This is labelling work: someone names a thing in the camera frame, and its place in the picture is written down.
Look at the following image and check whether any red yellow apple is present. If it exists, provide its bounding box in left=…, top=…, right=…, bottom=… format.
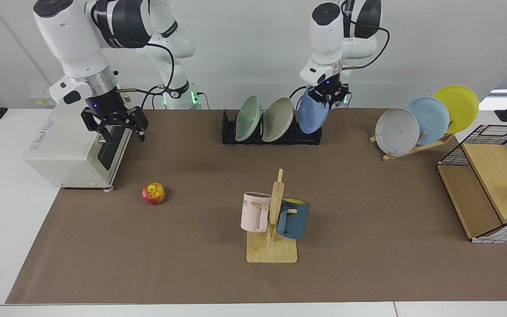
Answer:
left=142, top=182, right=166, bottom=206

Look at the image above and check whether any beige plate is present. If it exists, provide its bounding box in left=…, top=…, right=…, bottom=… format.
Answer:
left=261, top=97, right=294, bottom=143

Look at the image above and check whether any grey plate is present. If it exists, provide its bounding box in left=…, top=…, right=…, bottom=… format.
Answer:
left=375, top=108, right=420, bottom=157

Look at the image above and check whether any green plate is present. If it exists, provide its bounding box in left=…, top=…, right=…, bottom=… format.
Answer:
left=235, top=95, right=262, bottom=142

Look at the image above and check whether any wooden plate rack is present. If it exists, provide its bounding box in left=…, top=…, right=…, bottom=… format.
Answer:
left=369, top=121, right=456, bottom=162

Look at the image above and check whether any black dish rack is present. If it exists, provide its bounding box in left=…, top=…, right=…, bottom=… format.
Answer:
left=222, top=110, right=323, bottom=146

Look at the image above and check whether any light blue plate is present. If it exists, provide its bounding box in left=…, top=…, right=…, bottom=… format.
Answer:
left=405, top=96, right=450, bottom=146

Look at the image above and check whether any yellow plate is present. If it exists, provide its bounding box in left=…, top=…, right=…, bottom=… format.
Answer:
left=433, top=85, right=480, bottom=134

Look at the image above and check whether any pale toaster oven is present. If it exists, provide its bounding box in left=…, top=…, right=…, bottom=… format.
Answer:
left=23, top=103, right=133, bottom=192

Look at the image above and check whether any dark blue cup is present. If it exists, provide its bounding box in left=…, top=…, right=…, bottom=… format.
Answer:
left=276, top=198, right=311, bottom=240

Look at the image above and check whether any pink cup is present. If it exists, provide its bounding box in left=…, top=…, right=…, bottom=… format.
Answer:
left=240, top=192, right=272, bottom=233

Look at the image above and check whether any brown table cloth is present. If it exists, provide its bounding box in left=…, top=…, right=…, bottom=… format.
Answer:
left=5, top=108, right=507, bottom=304

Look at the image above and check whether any wooden cup stand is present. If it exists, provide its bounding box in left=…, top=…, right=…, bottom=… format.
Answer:
left=246, top=169, right=298, bottom=264

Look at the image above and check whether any white wall box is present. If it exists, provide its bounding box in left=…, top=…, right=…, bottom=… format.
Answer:
left=29, top=88, right=57, bottom=107

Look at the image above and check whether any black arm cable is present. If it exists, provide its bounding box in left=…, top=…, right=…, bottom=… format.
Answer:
left=341, top=22, right=390, bottom=71
left=117, top=41, right=176, bottom=109

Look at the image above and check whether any wire basket with wooden floor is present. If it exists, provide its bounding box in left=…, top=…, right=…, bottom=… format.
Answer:
left=437, top=125, right=507, bottom=244

